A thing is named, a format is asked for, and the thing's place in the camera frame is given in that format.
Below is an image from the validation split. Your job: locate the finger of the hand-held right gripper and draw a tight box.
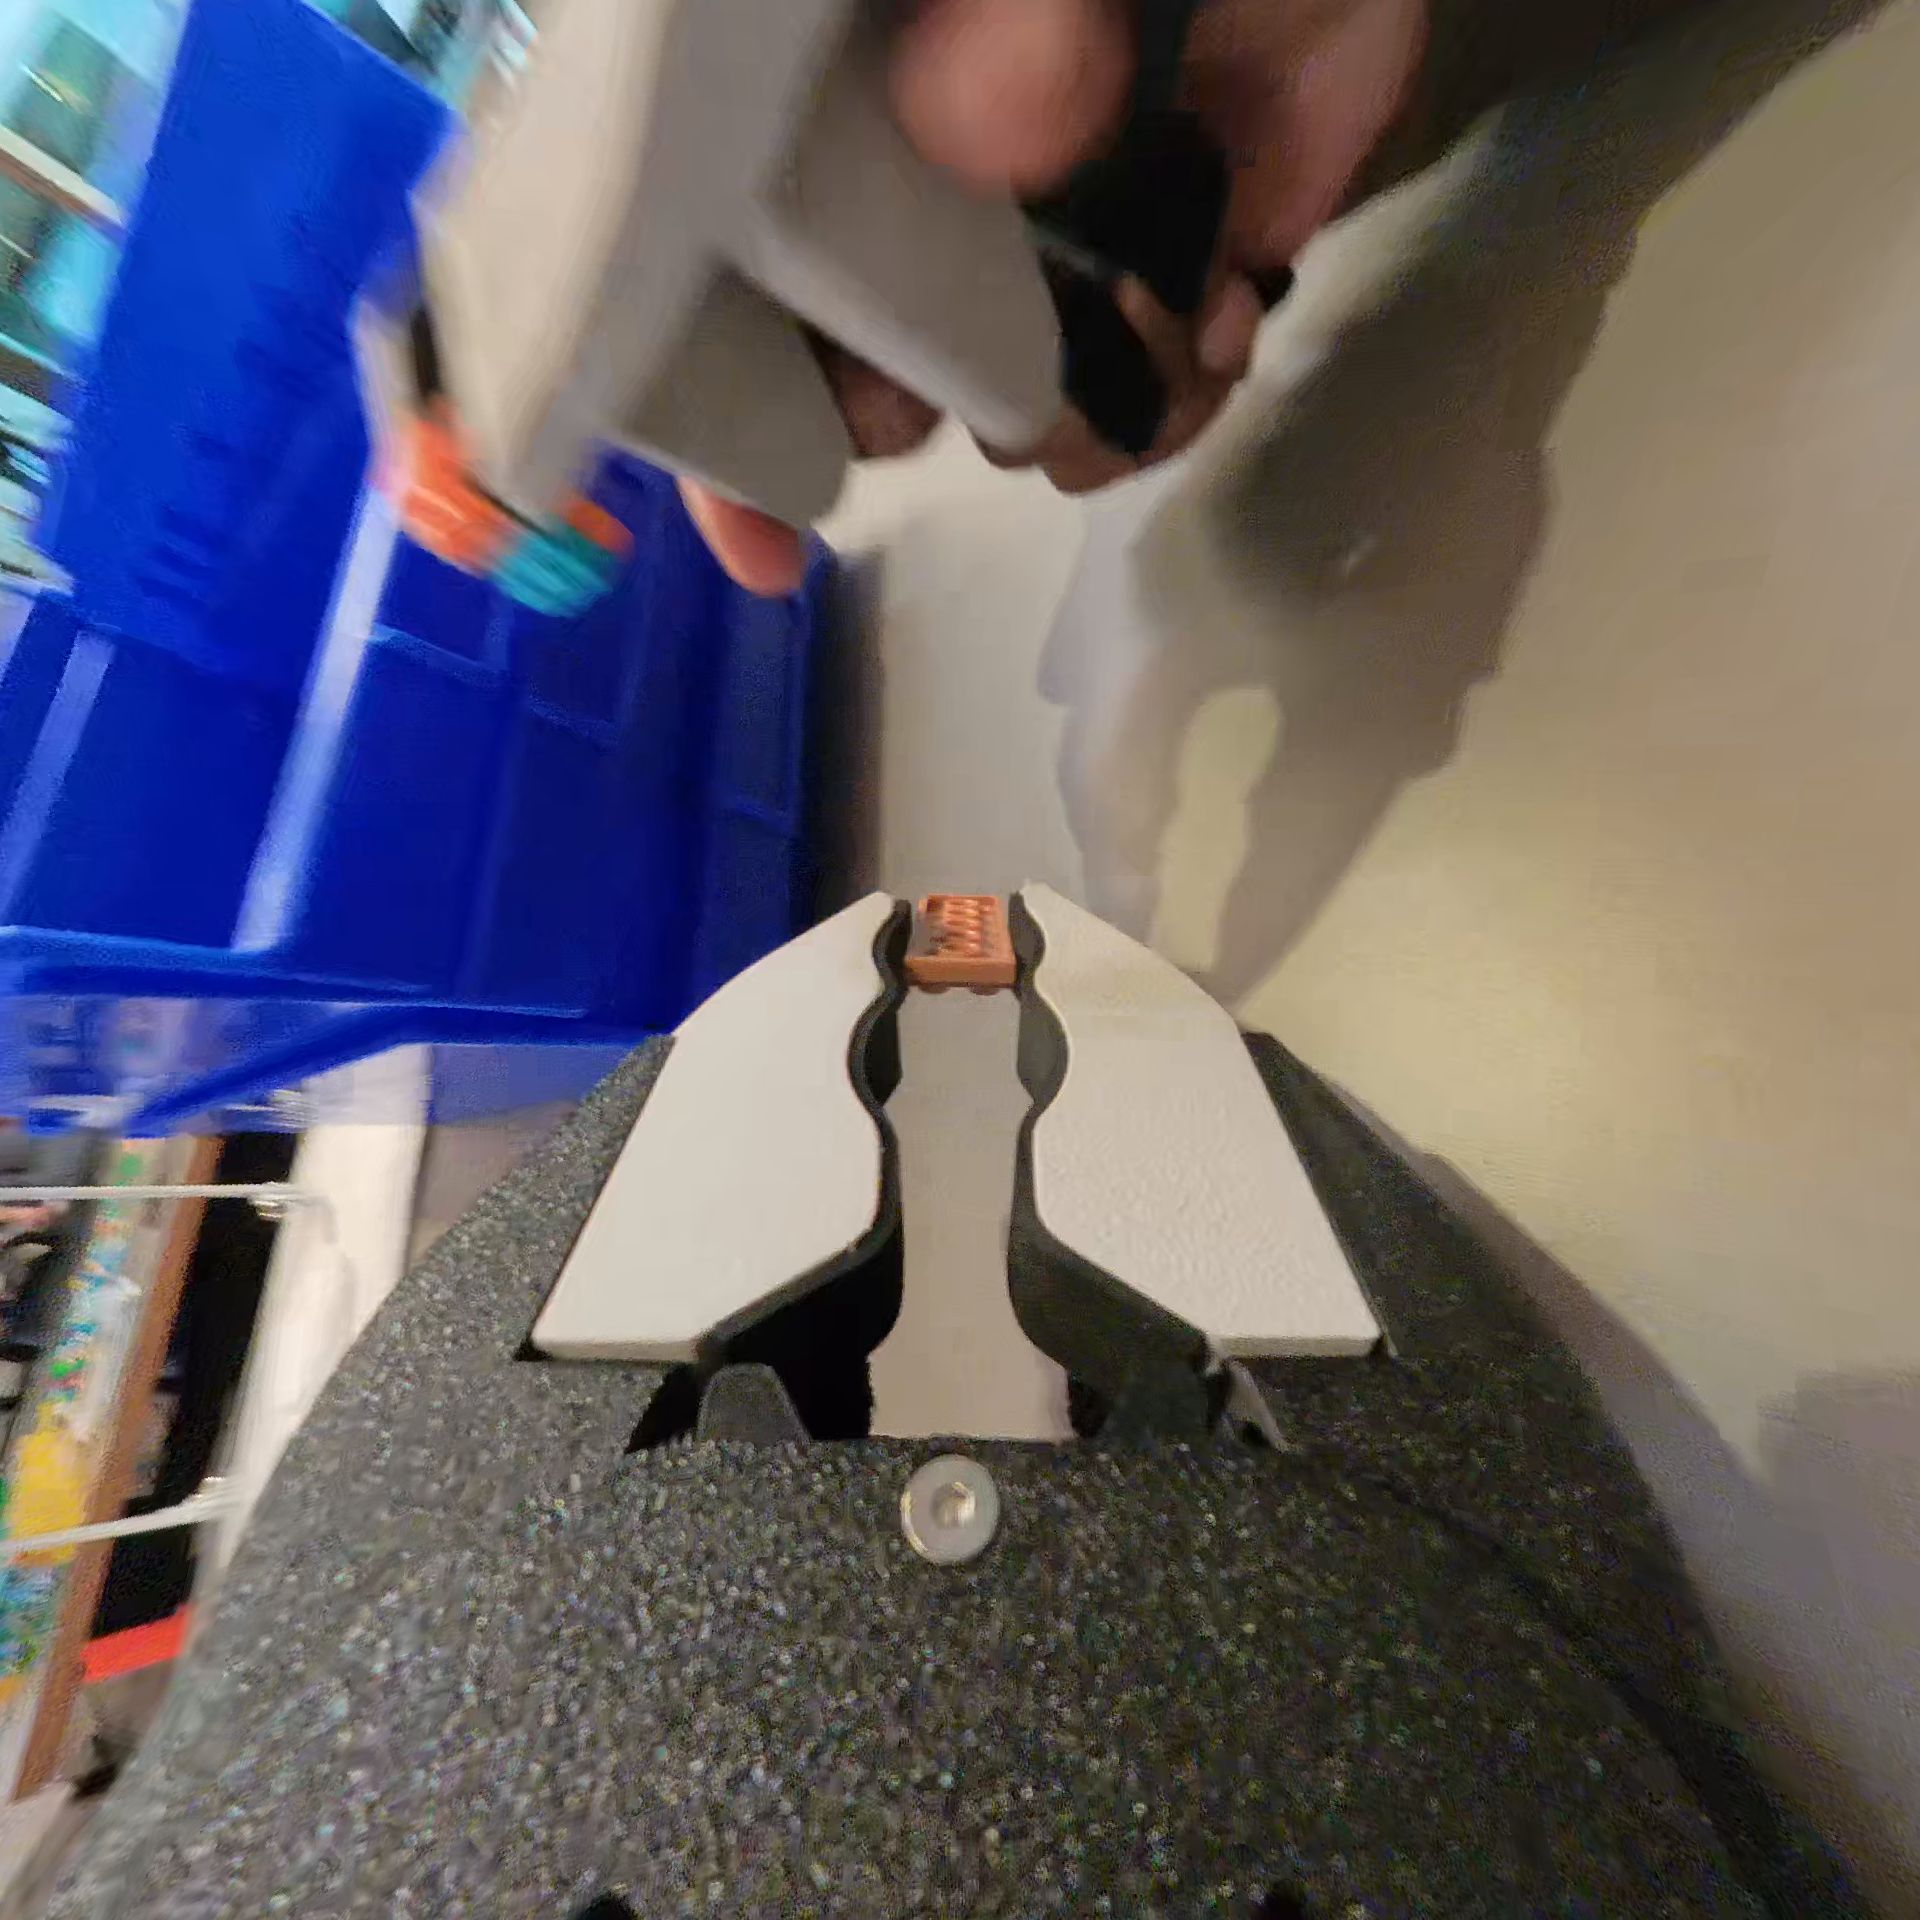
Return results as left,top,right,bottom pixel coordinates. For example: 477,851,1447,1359
599,273,855,530
423,0,783,519

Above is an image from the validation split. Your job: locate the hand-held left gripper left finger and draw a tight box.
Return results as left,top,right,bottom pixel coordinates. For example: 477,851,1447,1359
529,891,909,1366

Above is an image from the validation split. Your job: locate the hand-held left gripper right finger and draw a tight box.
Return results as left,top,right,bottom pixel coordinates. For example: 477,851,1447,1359
1007,881,1386,1366

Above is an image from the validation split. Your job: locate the orange teal brick assembly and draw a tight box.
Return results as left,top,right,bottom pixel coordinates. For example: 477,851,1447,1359
375,403,636,618

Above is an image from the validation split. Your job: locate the brown studded plate brick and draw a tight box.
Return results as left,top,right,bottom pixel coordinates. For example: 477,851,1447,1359
903,894,1039,993

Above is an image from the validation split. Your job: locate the blue plastic bin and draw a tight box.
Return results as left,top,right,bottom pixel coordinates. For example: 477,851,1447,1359
0,0,846,1136

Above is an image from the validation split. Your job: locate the person's right hand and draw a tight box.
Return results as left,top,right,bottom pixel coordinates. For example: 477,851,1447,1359
679,0,1434,600

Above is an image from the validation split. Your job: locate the colourful printed box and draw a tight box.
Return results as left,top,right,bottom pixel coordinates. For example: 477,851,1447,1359
0,1136,226,1800

